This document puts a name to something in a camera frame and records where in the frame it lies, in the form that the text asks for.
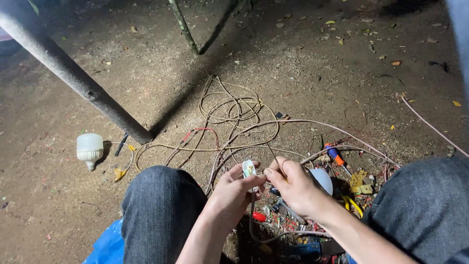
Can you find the person's right hand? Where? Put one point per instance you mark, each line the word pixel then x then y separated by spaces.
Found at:
pixel 298 192

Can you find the person's left hand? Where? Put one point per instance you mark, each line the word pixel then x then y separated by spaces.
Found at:
pixel 229 196

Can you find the thin metal screwdriver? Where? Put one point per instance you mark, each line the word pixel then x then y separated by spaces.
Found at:
pixel 274 157

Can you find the white round bulb dome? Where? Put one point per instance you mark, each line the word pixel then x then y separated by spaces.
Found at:
pixel 323 179

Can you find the red plastic cap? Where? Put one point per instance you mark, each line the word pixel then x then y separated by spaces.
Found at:
pixel 259 217

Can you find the orange and blue screwdriver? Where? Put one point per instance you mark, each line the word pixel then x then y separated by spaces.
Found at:
pixel 335 154

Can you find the blue and black tool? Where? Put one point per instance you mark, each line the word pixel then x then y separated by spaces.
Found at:
pixel 311 250

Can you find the yellow circuit board piece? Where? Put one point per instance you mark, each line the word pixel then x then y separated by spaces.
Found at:
pixel 357 180

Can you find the person's left leg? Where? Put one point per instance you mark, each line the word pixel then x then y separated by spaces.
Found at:
pixel 161 212

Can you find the person's leg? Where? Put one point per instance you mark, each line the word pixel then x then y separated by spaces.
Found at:
pixel 421 209
pixel 161 212

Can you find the yellow plastic scrap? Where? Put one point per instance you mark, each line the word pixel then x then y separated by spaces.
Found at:
pixel 119 174

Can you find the person's right leg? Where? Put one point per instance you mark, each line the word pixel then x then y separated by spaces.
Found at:
pixel 421 209

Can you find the blue plastic sheet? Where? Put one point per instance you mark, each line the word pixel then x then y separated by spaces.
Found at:
pixel 108 245

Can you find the white LED bulb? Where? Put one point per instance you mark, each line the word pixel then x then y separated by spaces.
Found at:
pixel 89 148

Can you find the thin green pole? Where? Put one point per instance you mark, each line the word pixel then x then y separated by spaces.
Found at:
pixel 183 26

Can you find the thick grey metal pole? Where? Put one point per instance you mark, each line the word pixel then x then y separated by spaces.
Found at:
pixel 69 71

